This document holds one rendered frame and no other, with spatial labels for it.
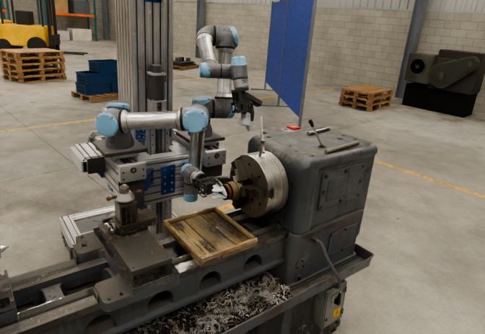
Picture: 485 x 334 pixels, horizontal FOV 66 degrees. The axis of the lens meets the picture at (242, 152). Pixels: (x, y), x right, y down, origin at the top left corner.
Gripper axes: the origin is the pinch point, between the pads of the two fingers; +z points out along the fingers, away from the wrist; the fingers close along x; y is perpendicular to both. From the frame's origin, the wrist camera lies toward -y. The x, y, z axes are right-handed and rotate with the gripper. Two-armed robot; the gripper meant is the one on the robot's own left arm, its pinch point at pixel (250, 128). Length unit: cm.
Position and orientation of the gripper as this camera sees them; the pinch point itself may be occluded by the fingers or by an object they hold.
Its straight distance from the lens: 186.7
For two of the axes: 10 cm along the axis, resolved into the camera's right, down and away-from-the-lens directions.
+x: 5.9, 0.0, -8.1
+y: -8.0, 1.5, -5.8
